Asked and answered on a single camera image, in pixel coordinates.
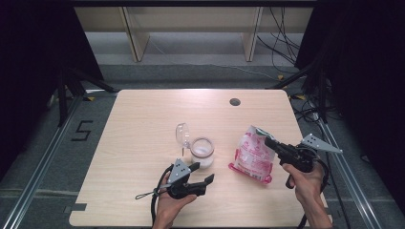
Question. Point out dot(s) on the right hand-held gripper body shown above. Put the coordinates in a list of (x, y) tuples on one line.
[(299, 157)]

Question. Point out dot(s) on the black curtain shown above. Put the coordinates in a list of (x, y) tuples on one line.
[(31, 63), (366, 63)]

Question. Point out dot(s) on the black metal stand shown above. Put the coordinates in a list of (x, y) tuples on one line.
[(323, 95), (62, 95)]

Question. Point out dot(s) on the yellow floor tape piece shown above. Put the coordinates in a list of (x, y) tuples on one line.
[(300, 97), (90, 99), (280, 77)]

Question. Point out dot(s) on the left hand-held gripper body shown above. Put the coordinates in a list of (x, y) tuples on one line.
[(181, 189)]

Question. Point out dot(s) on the person's left hand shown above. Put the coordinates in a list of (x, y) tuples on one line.
[(168, 208)]

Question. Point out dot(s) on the glass jar with beige lid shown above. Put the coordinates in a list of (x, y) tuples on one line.
[(202, 156)]

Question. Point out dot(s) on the metal floor rail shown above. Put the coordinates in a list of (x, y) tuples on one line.
[(350, 181), (31, 187)]

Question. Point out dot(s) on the white plastic bag pink print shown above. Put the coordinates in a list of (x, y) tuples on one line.
[(253, 159)]

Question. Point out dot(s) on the person's right hand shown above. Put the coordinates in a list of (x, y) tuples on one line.
[(307, 187)]

